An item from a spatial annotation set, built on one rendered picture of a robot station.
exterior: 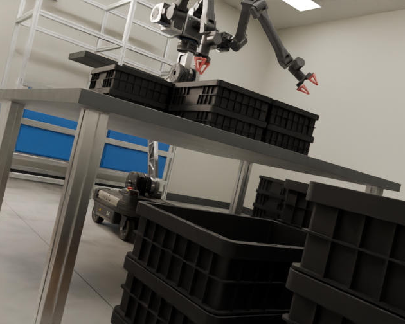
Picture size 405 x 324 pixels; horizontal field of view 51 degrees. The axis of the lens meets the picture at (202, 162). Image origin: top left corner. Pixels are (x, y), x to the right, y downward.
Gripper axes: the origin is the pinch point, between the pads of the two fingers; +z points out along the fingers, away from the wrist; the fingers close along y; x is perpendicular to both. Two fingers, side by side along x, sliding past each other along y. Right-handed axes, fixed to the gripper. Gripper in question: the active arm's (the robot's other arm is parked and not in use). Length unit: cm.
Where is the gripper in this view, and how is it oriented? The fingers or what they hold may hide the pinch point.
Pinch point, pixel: (199, 71)
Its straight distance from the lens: 237.8
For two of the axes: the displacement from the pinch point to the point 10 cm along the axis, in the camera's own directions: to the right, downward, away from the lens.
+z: -2.2, 9.7, -0.1
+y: 2.4, 0.7, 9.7
